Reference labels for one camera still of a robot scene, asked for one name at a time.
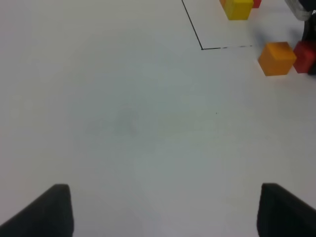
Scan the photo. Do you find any template red cube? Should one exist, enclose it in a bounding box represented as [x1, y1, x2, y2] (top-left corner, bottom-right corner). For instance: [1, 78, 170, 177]
[252, 0, 261, 8]

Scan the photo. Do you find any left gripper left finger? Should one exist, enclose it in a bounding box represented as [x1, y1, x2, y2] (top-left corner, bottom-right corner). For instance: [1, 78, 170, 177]
[0, 184, 74, 237]

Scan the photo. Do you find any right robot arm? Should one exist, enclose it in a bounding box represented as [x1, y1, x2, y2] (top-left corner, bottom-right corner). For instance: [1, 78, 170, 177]
[285, 0, 316, 41]

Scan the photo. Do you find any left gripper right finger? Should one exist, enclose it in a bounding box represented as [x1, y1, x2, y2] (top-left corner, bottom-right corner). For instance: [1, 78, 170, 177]
[256, 183, 316, 237]

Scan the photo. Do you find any template orange cube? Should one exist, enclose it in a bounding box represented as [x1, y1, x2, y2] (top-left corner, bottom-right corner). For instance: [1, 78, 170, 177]
[220, 0, 226, 7]

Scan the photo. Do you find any template yellow cube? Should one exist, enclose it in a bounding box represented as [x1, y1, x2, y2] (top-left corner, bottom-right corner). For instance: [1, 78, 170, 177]
[224, 0, 254, 21]

